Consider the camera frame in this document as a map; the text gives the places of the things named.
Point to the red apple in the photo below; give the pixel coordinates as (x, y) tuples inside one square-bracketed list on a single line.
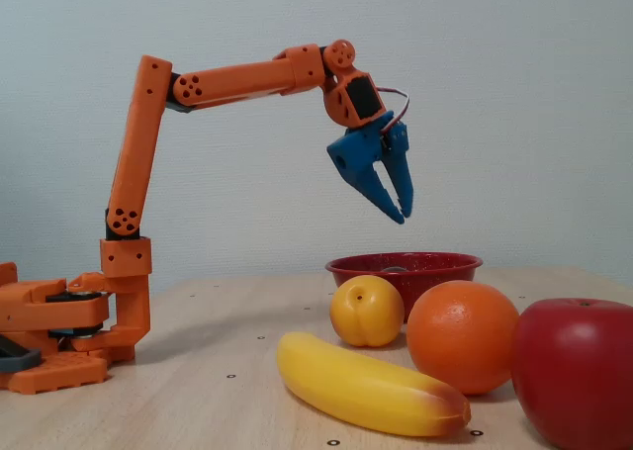
[(578, 371)]

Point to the yellow plastic banana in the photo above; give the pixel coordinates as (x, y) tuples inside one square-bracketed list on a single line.
[(361, 386)]

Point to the dark purple plum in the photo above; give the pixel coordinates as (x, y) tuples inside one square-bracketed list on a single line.
[(394, 270)]

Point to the black table clamp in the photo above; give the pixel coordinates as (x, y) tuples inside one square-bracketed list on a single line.
[(22, 358)]

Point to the orange fruit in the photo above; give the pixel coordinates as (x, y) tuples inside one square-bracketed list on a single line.
[(462, 336)]

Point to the red speckled enamel bowl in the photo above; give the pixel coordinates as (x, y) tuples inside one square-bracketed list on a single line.
[(435, 272)]

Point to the orange robot base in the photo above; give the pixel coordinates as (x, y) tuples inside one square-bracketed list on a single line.
[(29, 311)]

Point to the yellow-orange peach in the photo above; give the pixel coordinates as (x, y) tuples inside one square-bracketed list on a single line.
[(366, 311)]

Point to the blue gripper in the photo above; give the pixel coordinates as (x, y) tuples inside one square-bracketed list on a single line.
[(357, 154)]

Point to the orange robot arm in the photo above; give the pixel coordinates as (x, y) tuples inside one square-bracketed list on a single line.
[(138, 148)]

